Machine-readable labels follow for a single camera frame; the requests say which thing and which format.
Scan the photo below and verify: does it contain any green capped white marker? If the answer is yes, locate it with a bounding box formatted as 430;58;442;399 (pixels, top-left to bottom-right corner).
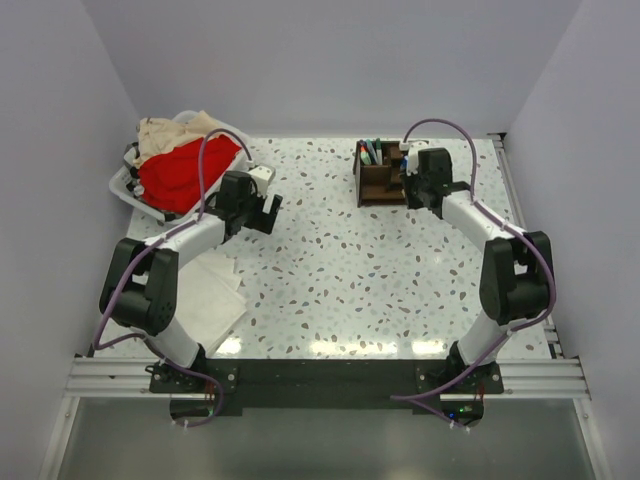
375;138;383;165

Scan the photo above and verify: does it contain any aluminium front rail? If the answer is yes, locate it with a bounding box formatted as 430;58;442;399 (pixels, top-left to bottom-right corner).
64;358;590;400

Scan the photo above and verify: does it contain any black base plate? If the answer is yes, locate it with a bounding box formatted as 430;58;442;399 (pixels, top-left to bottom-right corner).
148;357;504;419

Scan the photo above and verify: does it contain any white folded cloth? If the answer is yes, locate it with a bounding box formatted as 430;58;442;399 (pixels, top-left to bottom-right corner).
176;249;247;357

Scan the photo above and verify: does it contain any blue pen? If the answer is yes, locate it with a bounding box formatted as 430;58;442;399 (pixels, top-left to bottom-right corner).
366;140;377;162

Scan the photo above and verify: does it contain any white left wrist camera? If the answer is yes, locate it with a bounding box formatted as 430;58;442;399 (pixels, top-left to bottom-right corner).
248;165;276;191

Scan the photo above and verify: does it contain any red cloth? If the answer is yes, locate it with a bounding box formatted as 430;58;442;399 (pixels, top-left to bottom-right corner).
138;135;240;215

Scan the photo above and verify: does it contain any brown wooden desk organizer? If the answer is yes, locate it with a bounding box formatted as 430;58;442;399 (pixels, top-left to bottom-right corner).
352;139;405;207

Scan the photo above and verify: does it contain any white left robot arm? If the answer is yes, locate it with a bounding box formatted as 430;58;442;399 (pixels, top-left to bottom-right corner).
93;165;282;392

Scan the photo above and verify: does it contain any aluminium rail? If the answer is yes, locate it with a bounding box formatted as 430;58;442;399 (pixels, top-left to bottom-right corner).
488;132;559;360
64;358;590;400

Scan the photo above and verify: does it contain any beige cloth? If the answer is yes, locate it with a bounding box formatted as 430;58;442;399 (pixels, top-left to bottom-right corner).
133;110;247;168

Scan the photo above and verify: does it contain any aluminium right side rail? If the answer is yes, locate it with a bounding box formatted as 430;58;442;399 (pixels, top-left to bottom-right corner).
488;132;559;360

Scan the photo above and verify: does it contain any white plastic basket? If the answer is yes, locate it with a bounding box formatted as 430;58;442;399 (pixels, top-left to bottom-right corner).
109;128;253;224

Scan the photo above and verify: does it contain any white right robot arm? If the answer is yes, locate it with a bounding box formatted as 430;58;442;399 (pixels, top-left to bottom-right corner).
400;141;555;393

